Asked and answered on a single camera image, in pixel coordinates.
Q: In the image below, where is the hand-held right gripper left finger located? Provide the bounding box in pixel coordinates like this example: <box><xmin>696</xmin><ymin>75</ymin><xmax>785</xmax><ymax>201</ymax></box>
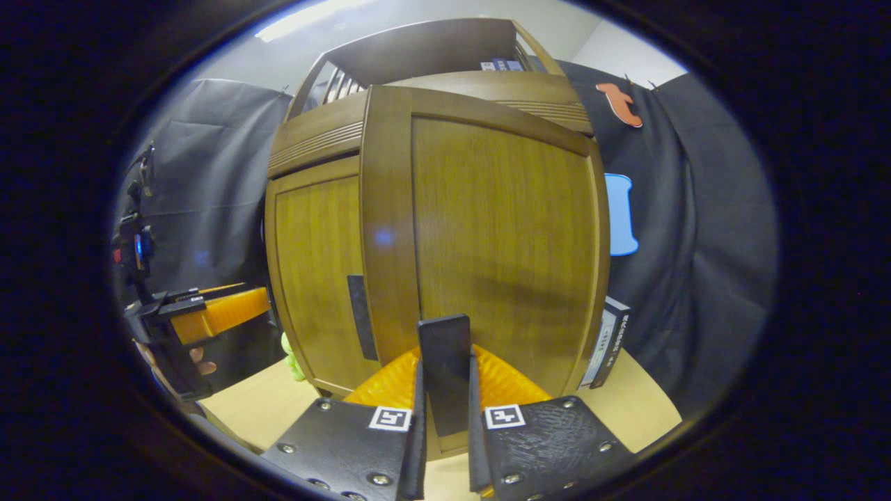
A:
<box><xmin>261</xmin><ymin>346</ymin><xmax>427</xmax><ymax>501</ymax></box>

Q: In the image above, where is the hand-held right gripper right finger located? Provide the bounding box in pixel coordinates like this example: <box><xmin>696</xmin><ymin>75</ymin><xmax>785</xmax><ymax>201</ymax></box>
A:
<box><xmin>468</xmin><ymin>344</ymin><xmax>634</xmax><ymax>498</ymax></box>

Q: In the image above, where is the black door handle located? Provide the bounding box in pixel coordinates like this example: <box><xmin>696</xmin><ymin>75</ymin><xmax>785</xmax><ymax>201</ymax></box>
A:
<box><xmin>418</xmin><ymin>315</ymin><xmax>473</xmax><ymax>438</ymax></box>
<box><xmin>347</xmin><ymin>275</ymin><xmax>379</xmax><ymax>361</ymax></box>

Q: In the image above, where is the wooden shoe cabinet door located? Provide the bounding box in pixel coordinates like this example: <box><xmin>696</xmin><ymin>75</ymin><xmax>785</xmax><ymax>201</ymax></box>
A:
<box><xmin>358</xmin><ymin>85</ymin><xmax>612</xmax><ymax>460</ymax></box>
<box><xmin>265</xmin><ymin>157</ymin><xmax>382</xmax><ymax>394</ymax></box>

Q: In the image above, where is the wooden double-door shoe cabinet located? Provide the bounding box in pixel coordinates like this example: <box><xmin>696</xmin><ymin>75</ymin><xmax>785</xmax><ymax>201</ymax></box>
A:
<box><xmin>263</xmin><ymin>17</ymin><xmax>599</xmax><ymax>401</ymax></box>

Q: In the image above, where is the green toy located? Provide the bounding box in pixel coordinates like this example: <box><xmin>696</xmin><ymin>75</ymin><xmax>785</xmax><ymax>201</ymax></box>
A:
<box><xmin>281</xmin><ymin>333</ymin><xmax>306</xmax><ymax>382</ymax></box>

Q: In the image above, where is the white book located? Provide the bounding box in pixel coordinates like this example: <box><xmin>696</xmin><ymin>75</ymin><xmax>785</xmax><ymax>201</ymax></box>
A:
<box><xmin>580</xmin><ymin>308</ymin><xmax>617</xmax><ymax>388</ymax></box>

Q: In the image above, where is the black book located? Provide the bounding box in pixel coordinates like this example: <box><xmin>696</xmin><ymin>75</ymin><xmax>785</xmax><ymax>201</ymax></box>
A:
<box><xmin>592</xmin><ymin>296</ymin><xmax>631</xmax><ymax>389</ymax></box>

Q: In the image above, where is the black backdrop cloth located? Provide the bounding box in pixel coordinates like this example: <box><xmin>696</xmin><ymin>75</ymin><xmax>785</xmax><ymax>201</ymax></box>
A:
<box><xmin>115</xmin><ymin>59</ymin><xmax>779</xmax><ymax>418</ymax></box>

